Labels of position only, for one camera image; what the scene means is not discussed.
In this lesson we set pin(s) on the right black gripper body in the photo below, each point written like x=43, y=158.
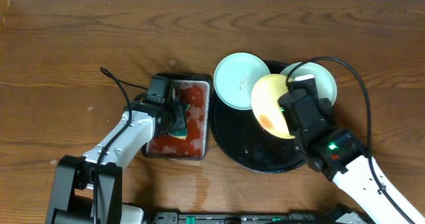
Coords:
x=324, y=114

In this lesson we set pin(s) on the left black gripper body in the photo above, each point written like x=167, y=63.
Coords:
x=177, y=116

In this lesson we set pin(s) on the green yellow sponge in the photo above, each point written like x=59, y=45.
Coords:
x=179, y=128

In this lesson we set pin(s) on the pale green plate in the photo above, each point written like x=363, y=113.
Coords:
x=235, y=77
x=325, y=82

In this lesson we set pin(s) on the yellow plate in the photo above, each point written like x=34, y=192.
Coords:
x=264, y=100

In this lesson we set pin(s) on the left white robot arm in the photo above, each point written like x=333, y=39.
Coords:
x=88, y=189

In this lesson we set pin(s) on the rectangular tray with red water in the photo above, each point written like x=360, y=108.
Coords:
x=195, y=91

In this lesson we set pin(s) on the round black tray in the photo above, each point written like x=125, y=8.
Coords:
x=240, y=136

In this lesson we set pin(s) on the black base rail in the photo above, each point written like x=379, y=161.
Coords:
x=168, y=217

